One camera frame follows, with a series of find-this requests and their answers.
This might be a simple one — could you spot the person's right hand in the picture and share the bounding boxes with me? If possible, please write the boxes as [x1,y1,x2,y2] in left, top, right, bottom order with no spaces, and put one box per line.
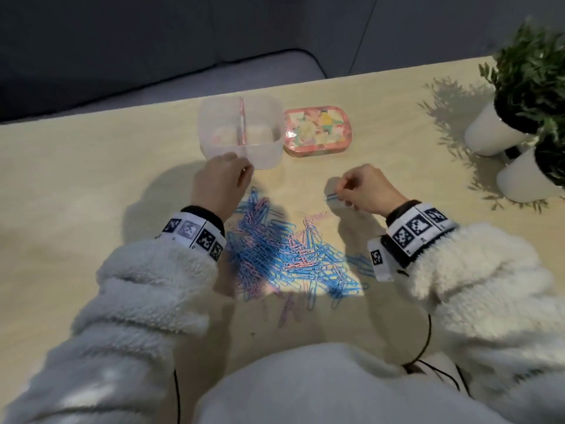
[333,163,409,218]

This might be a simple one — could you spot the person's left hand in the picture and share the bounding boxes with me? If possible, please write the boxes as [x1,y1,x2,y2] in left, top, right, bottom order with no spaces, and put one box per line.
[190,152,255,224]

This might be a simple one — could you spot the translucent divided plastic box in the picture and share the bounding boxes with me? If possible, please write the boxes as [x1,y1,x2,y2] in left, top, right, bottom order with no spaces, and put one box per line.
[197,93,287,171]

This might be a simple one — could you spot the pile of blue pink paperclips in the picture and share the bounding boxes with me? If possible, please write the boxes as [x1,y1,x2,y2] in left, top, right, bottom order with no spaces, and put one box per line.
[225,185,376,330]

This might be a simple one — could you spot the person's right forearm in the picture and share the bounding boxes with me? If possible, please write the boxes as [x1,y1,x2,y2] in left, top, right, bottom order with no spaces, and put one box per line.
[397,223,565,424]

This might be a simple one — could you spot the person's left forearm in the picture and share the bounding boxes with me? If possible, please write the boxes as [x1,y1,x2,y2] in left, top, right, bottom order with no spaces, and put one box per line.
[0,236,221,424]

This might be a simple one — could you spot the person's white fleece torso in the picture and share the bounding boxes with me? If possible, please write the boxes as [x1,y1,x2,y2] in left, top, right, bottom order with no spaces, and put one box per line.
[194,342,509,424]

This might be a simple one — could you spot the left wrist marker band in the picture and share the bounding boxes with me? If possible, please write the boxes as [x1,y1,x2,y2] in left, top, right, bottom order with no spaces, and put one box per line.
[154,206,227,263]

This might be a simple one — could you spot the wrist marker band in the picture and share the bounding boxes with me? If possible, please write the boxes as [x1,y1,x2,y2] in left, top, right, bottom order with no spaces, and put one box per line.
[379,200,460,268]
[154,206,227,263]

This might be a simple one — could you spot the right wrist marker band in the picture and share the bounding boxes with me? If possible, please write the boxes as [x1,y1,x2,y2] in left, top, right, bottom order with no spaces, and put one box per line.
[379,200,460,268]

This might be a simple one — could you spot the white marker tag device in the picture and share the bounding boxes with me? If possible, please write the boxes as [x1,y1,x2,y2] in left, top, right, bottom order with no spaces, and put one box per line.
[366,237,405,283]

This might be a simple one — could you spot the pink floral tin lid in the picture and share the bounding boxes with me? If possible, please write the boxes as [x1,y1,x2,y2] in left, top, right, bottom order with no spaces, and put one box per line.
[282,105,353,158]

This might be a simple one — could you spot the grey high-back sofa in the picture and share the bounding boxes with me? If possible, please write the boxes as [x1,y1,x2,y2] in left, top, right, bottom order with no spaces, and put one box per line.
[0,0,565,124]

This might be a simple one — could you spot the green plant in white pot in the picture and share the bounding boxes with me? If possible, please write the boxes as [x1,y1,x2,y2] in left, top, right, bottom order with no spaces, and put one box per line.
[495,83,565,204]
[463,21,565,157]

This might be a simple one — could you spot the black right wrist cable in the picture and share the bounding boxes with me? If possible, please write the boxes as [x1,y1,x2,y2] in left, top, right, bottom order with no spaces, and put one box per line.
[399,312,471,398]

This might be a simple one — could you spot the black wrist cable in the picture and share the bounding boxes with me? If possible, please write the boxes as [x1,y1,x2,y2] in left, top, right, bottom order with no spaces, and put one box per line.
[399,312,471,398]
[172,368,182,424]

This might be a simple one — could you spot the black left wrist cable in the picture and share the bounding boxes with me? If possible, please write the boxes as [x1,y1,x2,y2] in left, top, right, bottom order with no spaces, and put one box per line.
[172,368,182,424]

